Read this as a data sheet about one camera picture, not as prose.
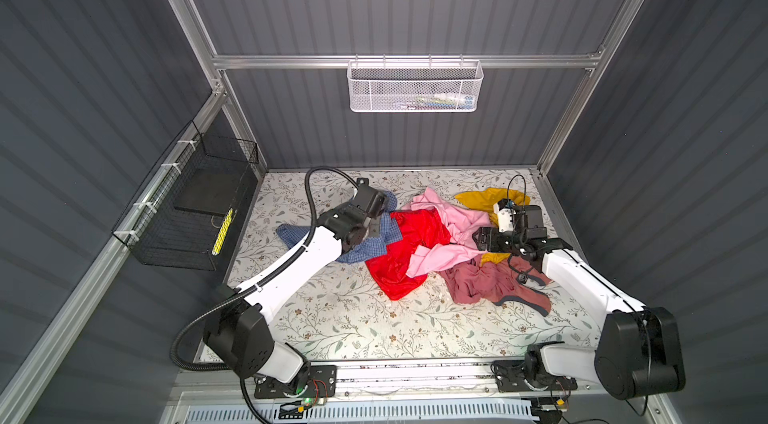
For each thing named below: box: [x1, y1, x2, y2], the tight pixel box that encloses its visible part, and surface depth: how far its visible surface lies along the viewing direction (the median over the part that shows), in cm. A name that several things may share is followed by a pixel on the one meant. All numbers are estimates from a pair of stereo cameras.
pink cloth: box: [402, 188, 490, 278], surface depth 94 cm
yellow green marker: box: [212, 208, 234, 256], surface depth 71 cm
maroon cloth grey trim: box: [439, 254, 552, 317], surface depth 86 cm
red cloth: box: [365, 208, 451, 301], surface depth 95 cm
